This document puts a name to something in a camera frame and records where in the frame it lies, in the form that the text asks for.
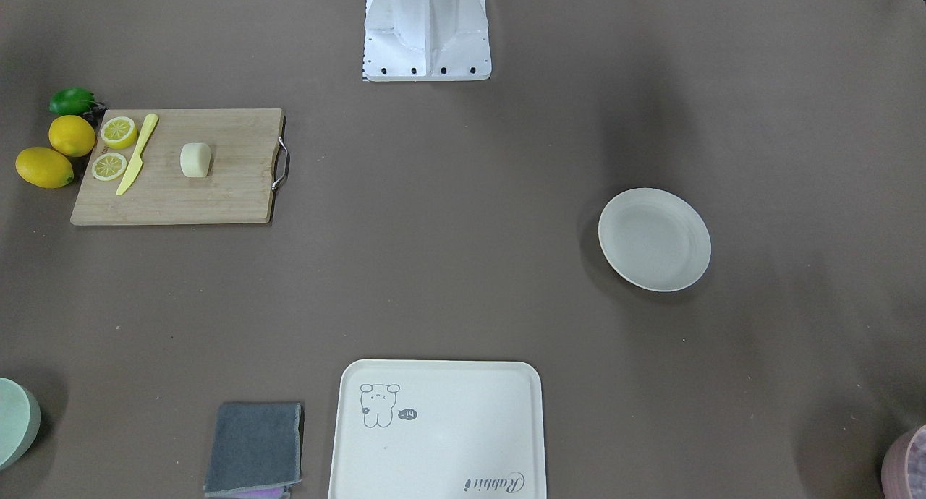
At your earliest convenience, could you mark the white steamed bun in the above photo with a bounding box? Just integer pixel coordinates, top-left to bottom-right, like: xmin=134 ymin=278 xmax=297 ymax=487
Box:
xmin=179 ymin=142 xmax=212 ymax=179

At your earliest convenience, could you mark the cream rabbit serving tray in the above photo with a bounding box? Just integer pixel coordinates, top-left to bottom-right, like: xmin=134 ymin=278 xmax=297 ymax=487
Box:
xmin=328 ymin=359 xmax=547 ymax=498

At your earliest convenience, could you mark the round cream plate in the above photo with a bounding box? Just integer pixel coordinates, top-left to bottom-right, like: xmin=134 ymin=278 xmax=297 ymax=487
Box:
xmin=598 ymin=188 xmax=712 ymax=294

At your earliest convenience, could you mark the bamboo cutting board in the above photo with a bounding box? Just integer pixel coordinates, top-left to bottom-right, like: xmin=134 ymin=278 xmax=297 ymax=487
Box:
xmin=72 ymin=108 xmax=285 ymax=226

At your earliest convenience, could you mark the grey folded cloth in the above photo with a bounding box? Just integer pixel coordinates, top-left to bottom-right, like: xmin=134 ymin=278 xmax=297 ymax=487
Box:
xmin=204 ymin=401 xmax=303 ymax=498

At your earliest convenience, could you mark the yellow plastic knife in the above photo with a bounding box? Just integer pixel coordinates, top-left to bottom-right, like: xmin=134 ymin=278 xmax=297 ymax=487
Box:
xmin=116 ymin=113 xmax=159 ymax=196

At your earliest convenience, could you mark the upper lemon half slice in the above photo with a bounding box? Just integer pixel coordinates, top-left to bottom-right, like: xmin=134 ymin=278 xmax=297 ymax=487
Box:
xmin=99 ymin=116 xmax=139 ymax=150

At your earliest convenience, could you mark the lemon half slice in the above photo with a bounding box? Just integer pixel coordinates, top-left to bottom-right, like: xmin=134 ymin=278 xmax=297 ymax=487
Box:
xmin=90 ymin=152 xmax=128 ymax=182
xmin=99 ymin=116 xmax=139 ymax=150

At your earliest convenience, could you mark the lower lemon half slice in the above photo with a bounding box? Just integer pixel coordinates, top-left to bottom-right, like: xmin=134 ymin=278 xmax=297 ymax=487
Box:
xmin=90 ymin=152 xmax=128 ymax=182

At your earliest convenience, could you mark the whole yellow lemon near lime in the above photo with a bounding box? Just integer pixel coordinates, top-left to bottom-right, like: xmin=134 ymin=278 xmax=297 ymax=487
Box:
xmin=48 ymin=116 xmax=96 ymax=158

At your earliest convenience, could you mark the green lime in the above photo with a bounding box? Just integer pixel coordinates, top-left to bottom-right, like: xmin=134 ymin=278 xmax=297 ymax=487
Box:
xmin=48 ymin=87 xmax=97 ymax=116

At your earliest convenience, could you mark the whole yellow lemon outer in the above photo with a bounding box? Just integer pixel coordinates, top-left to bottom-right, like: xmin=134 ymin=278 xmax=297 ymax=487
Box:
xmin=14 ymin=147 xmax=74 ymax=189

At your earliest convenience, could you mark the mint green bowl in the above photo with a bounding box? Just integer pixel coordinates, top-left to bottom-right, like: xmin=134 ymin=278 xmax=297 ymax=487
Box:
xmin=1 ymin=378 xmax=41 ymax=470

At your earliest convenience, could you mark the pink bowl with ice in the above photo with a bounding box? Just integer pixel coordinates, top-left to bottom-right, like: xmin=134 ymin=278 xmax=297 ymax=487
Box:
xmin=880 ymin=425 xmax=925 ymax=498

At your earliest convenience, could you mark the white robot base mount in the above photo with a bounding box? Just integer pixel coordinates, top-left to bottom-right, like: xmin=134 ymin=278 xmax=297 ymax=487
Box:
xmin=362 ymin=0 xmax=493 ymax=82

